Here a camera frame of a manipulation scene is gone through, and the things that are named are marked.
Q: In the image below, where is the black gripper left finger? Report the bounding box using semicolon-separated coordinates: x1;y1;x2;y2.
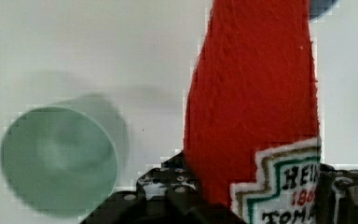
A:
80;153;246;224

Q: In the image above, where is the felt Heinz ketchup bottle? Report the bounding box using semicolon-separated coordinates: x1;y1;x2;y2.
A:
184;0;321;224

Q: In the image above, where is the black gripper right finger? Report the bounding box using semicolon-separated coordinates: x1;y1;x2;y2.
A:
316;163;358;224

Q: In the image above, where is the blue bowl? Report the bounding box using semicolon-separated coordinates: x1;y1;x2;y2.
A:
309;0;338;21

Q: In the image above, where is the green cup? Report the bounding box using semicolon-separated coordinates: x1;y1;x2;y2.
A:
0;94;129;217

